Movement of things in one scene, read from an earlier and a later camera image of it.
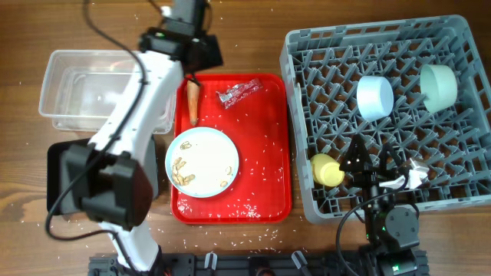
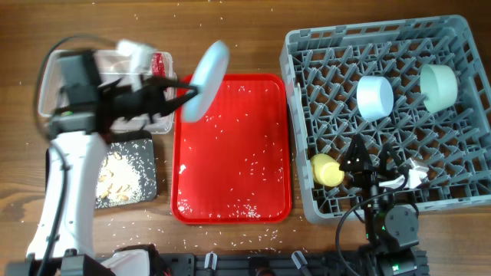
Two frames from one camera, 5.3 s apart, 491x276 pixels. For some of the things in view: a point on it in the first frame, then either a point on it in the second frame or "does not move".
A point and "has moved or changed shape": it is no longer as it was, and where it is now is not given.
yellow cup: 326,170 does not move
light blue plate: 202,162 -> 209,74
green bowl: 438,87 does not move
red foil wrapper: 229,95 has moved or changed shape
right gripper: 365,171 does not move
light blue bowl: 375,96 does not move
